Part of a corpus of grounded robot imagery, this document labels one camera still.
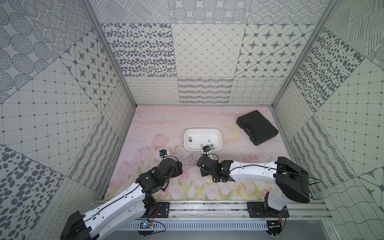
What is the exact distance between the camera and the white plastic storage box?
0.98m

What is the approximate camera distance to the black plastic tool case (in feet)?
3.30

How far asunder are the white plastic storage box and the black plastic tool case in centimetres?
20

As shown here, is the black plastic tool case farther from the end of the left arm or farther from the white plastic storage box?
the end of the left arm
